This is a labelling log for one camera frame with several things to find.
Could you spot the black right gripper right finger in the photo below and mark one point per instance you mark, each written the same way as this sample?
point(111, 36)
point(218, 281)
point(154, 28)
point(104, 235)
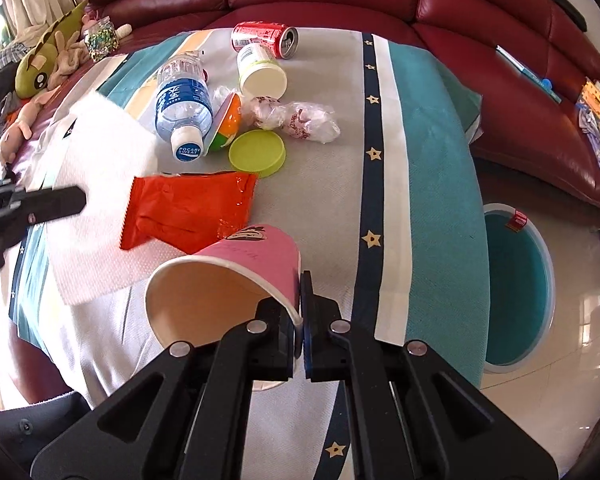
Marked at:
point(411, 415)

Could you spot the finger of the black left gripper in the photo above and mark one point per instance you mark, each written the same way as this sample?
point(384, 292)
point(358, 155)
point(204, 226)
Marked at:
point(48, 204)

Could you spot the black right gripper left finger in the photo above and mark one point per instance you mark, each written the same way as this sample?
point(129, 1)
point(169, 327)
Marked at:
point(184, 415)

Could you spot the pink paper cup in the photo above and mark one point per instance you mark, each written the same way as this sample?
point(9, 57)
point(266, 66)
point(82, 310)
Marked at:
point(198, 298)

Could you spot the orange snack bag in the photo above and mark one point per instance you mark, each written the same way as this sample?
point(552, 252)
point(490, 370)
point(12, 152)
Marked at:
point(188, 212)

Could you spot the clear bottle blue label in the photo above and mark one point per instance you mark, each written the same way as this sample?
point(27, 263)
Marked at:
point(183, 111)

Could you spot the orange yogurt cup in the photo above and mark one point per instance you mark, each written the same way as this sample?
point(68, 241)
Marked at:
point(227, 115)

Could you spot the lime green plastic lid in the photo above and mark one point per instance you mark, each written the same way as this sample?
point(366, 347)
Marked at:
point(260, 152)

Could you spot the white green-rimmed cup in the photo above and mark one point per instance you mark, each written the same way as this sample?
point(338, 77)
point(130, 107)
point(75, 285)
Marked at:
point(259, 73)

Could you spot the clear plastic bag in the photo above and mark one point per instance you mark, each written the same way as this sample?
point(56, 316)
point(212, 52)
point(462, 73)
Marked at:
point(299, 120)

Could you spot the teal trash bin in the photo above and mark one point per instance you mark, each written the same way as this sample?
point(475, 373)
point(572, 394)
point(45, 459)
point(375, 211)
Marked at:
point(522, 288)

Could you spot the white paper napkin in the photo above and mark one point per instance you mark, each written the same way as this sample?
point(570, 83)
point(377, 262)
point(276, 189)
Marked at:
point(105, 152)

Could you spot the green plush toy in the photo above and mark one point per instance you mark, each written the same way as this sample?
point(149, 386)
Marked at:
point(35, 69)

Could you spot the beige plush toy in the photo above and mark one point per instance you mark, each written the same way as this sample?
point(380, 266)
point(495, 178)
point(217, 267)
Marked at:
point(19, 130)

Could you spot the jar of colourful beads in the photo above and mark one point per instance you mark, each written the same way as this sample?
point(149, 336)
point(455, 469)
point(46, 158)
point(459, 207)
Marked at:
point(101, 39)

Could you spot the striped star tablecloth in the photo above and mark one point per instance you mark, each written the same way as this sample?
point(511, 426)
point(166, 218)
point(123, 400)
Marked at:
point(387, 218)

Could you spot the red soda can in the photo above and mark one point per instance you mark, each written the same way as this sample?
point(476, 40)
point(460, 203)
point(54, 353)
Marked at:
point(280, 39)

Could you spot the blue pen on sofa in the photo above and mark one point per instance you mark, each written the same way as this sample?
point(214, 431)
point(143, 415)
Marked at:
point(542, 83)

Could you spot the dark red leather sofa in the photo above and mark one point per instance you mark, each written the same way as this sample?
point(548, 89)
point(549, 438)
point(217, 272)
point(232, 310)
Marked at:
point(523, 128)

